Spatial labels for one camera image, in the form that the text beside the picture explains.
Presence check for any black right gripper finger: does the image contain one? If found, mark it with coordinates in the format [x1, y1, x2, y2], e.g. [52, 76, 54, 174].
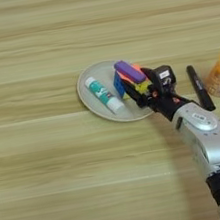
[120, 75, 151, 111]
[139, 64, 162, 89]

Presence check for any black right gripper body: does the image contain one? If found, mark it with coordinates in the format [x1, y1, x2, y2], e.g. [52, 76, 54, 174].
[140, 81, 197, 126]

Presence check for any multicoloured puzzle cube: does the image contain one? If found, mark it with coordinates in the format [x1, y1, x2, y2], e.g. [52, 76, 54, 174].
[110, 62, 154, 101]

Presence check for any purple rectangular block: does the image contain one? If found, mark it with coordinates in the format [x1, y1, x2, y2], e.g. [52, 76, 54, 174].
[112, 56, 148, 88]

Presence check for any teal and white glue stick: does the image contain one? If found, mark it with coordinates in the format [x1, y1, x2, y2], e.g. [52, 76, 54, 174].
[82, 72, 126, 118]

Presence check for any round grey plate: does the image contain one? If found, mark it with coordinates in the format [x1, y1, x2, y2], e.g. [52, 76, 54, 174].
[72, 53, 157, 131]

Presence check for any black box with white label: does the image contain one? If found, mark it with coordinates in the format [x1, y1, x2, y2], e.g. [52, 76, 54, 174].
[151, 63, 179, 96]

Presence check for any black marker pen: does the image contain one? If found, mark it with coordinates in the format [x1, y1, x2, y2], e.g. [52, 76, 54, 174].
[185, 61, 218, 115]

